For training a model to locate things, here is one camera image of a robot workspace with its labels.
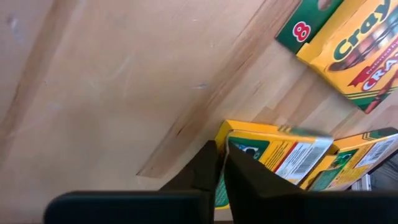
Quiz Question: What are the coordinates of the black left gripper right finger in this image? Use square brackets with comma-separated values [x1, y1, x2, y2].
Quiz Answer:
[224, 145, 304, 224]

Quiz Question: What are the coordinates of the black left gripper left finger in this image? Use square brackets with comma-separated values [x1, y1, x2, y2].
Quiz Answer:
[160, 139, 223, 224]

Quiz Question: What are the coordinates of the yellow green crayon box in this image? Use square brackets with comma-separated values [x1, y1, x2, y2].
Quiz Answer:
[299, 127, 398, 192]
[214, 119, 335, 210]
[275, 0, 398, 114]

